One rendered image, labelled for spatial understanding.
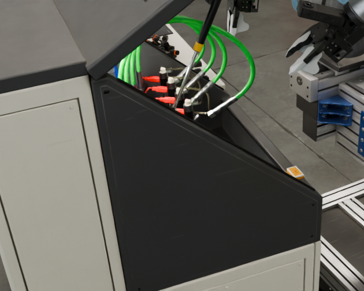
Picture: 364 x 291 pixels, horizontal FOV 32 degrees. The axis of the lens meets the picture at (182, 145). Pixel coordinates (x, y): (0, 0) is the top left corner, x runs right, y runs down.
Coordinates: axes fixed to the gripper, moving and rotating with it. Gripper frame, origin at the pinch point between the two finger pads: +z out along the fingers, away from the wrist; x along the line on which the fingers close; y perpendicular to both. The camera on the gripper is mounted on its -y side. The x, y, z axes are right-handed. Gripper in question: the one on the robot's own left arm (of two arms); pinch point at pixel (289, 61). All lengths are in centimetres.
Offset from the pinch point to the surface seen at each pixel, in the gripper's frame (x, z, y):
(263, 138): 20.2, 34.1, 26.8
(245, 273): -23, 49, 30
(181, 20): 10.7, 14.0, -24.0
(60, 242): -36, 58, -23
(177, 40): 94, 62, 10
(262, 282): -22, 49, 38
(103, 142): -27, 32, -30
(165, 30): 105, 67, 7
